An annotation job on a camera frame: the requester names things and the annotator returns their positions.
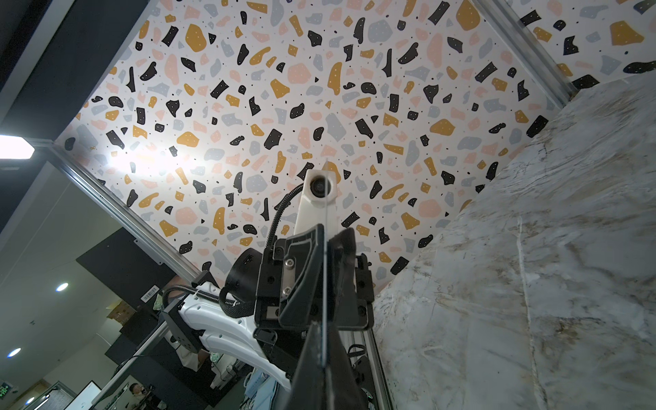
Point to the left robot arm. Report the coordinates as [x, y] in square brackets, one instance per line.
[221, 320]

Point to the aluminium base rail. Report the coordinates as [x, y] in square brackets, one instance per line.
[366, 364]

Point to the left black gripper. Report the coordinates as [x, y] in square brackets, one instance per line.
[308, 279]

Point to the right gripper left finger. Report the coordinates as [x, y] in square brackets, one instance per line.
[308, 388]

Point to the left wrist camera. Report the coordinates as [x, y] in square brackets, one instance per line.
[318, 203]

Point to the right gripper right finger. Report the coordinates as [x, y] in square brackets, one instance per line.
[341, 392]

